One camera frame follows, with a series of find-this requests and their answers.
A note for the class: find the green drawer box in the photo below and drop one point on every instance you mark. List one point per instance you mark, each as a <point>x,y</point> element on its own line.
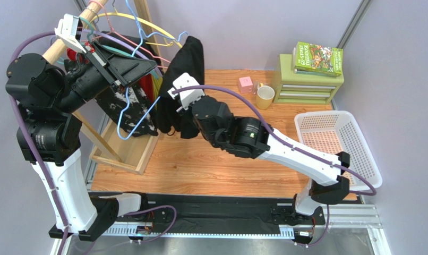
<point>296,88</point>

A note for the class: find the blue wire hanger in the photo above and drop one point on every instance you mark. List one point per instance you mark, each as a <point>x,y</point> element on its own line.
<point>145,36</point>

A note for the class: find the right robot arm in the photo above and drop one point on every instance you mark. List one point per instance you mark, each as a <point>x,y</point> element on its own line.
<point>252,137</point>

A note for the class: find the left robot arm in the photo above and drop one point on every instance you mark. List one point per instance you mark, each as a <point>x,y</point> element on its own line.
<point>46,98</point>

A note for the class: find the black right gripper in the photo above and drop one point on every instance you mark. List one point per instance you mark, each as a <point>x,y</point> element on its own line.
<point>193,110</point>

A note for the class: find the pink cube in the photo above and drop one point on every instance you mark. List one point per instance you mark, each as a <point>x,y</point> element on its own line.
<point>245,85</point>

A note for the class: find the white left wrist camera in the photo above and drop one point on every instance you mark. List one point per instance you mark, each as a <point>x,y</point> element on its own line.
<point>69,30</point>

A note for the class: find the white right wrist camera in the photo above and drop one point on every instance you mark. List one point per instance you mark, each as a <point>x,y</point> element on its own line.
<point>185,90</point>

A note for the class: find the red garment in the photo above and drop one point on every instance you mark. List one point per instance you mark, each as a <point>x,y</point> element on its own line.
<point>146,83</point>

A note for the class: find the black white-patterned trousers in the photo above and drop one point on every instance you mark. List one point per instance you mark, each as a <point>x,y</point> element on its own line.
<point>132,110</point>

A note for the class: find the yellow mug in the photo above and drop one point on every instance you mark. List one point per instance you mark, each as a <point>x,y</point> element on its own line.
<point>264,97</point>

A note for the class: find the black garment on rack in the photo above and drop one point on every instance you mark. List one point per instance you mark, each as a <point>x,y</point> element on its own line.
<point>109,43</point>

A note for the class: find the yellow wire hanger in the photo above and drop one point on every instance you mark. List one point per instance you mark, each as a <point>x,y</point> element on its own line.
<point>129,17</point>

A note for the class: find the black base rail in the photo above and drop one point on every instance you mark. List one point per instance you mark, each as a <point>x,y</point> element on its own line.
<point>147,217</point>

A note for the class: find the wooden clothes rack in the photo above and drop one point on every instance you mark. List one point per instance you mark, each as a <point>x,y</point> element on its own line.
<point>130,155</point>

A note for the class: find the pink wire hanger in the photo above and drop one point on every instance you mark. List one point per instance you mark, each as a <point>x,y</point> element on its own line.
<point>122,35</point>

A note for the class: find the white plastic basket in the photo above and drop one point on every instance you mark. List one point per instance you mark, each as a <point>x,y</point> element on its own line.
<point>335,131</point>

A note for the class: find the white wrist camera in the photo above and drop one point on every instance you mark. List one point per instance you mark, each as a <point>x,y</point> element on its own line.
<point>69,30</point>
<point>185,90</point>

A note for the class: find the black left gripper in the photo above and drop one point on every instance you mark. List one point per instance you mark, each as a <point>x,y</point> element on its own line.
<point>120,69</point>

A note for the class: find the yellow garment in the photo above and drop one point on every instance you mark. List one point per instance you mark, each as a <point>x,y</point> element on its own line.
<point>157,82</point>

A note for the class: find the plain black trousers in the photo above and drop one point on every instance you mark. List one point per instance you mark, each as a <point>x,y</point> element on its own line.
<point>186,69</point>

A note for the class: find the green comic book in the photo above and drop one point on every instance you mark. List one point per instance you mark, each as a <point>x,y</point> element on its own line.
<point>318,59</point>

